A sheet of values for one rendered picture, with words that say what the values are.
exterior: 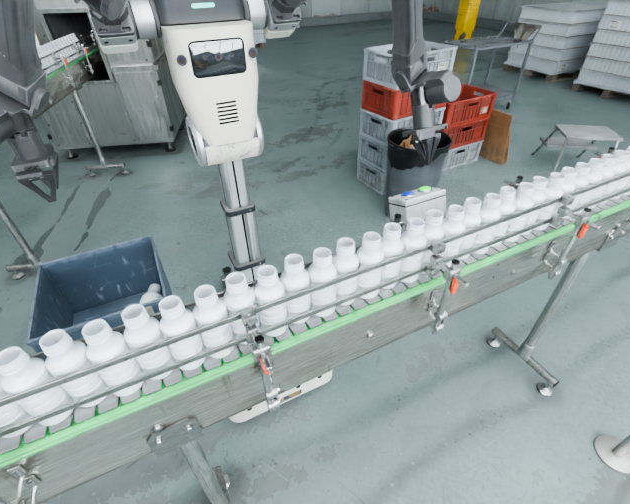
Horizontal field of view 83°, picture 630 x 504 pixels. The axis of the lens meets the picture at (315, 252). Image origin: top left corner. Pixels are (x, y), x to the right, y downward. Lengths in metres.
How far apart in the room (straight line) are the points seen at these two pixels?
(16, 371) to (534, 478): 1.76
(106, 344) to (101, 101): 3.84
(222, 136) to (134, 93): 3.17
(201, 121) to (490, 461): 1.69
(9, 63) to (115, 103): 3.54
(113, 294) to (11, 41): 0.81
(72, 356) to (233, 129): 0.74
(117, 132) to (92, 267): 3.27
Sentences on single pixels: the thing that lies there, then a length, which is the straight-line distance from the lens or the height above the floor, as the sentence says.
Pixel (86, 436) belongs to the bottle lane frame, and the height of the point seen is 0.97.
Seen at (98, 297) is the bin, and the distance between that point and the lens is 1.38.
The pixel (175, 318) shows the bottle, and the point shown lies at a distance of 0.67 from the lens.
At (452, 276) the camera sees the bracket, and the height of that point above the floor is 1.08.
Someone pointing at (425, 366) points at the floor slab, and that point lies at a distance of 2.00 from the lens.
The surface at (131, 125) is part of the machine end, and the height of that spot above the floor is 0.33.
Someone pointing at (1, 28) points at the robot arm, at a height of 1.55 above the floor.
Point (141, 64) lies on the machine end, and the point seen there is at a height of 0.89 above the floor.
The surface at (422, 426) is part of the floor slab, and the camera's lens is 1.84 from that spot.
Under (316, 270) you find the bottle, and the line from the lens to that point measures 0.73.
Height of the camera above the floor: 1.62
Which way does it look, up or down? 39 degrees down
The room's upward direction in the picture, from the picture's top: 1 degrees counter-clockwise
